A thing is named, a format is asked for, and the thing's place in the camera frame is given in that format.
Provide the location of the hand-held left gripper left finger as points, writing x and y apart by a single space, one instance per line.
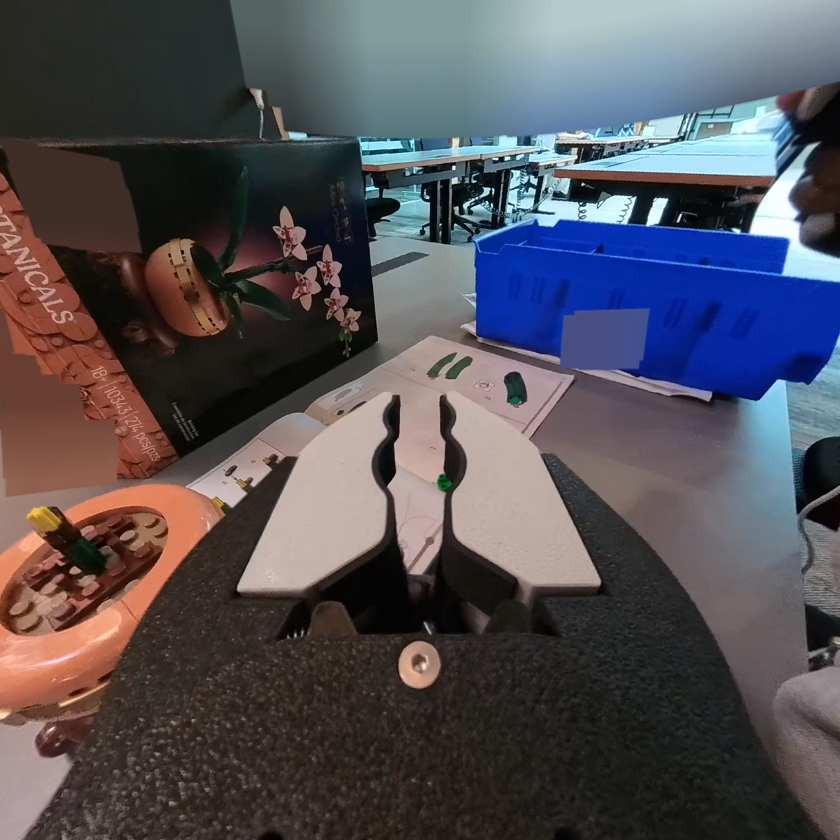
308 499

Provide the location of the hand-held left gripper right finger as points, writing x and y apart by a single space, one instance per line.
518 505

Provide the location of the small round green brick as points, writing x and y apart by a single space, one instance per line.
443 484

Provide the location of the wide orange-edged office table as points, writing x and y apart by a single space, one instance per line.
682 164

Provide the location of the white instruction booklet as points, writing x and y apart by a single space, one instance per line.
407 374

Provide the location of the white paper sheet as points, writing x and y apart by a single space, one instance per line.
505 346

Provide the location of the blue plastic bin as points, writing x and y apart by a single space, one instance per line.
722 295

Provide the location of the black office chair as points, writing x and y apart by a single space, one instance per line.
459 197
380 210

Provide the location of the dark flower print set box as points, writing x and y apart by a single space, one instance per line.
262 197

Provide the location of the black chair armrest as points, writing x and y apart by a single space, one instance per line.
823 472

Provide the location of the pink brick flower pot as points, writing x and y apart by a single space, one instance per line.
39 663

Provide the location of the long orange-edged office table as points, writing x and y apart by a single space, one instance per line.
453 156

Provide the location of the person's pale grey clothing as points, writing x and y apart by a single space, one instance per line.
810 741

